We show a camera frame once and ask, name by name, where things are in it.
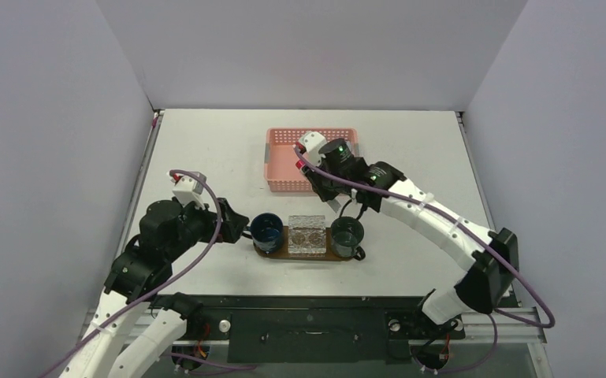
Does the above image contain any aluminium rail frame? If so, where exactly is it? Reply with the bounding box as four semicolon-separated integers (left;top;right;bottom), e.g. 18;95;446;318
452;312;548;345

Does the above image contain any dark green mug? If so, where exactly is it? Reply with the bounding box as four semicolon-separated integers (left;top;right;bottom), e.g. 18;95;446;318
330;217;366;261

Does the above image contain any pink perforated plastic basket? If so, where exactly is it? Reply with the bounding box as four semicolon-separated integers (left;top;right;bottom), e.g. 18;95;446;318
264;128;360;193

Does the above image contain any brown oval wooden tray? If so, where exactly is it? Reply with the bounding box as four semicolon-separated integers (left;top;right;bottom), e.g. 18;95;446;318
252;241;354;262

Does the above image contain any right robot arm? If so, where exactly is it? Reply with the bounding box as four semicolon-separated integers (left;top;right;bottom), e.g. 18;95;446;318
295;132;518;336

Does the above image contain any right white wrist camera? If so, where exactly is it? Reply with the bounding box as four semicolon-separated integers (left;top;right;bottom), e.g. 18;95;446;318
298;131;328;160

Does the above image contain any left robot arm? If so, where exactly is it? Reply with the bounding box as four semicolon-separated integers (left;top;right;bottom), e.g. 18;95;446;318
61;195;249;377

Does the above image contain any grey tape strip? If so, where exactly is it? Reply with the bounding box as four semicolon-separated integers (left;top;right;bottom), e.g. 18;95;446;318
264;144;270;164

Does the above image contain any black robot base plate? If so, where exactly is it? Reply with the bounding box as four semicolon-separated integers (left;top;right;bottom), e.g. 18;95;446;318
174;295;466;364

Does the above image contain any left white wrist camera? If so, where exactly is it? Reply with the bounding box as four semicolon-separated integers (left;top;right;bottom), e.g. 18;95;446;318
171;172;206;209

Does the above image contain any dark blue mug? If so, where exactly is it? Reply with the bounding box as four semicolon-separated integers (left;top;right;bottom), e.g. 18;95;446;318
249;213;284;254

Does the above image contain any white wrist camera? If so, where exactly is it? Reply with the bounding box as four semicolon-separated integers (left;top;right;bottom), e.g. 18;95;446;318
298;131;328;160
171;172;206;209

